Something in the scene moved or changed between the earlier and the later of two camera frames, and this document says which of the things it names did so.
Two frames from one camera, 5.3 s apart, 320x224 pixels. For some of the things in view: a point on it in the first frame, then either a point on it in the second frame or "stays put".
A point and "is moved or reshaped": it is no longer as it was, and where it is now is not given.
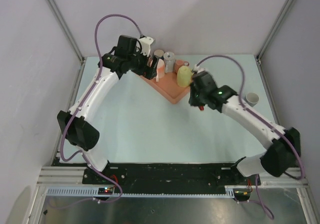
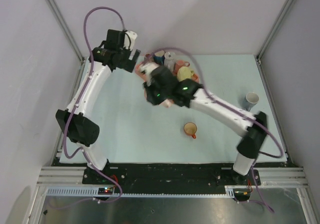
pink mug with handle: (179, 63) stays put
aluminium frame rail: (61, 176) stays put
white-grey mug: (169, 60) stays put
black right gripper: (192, 101) → (150, 98)
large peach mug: (160, 69) is moved or reshaped
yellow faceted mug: (184, 76) stays put
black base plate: (169, 177) stays put
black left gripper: (146, 72) → (127, 64)
